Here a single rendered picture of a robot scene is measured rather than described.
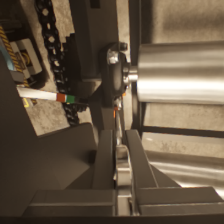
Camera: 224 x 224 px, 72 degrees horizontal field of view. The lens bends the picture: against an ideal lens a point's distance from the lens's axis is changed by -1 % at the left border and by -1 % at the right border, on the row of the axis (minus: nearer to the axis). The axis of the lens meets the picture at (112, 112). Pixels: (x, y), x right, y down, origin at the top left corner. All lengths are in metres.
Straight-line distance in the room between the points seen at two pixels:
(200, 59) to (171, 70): 0.05
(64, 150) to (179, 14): 1.10
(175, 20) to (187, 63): 0.91
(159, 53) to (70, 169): 0.23
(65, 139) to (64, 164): 0.03
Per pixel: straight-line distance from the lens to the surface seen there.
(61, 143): 0.19
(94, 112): 0.31
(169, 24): 1.18
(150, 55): 0.29
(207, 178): 0.48
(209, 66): 0.29
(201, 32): 1.22
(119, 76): 0.31
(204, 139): 1.14
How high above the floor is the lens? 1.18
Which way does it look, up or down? 55 degrees down
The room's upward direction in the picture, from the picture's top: 155 degrees counter-clockwise
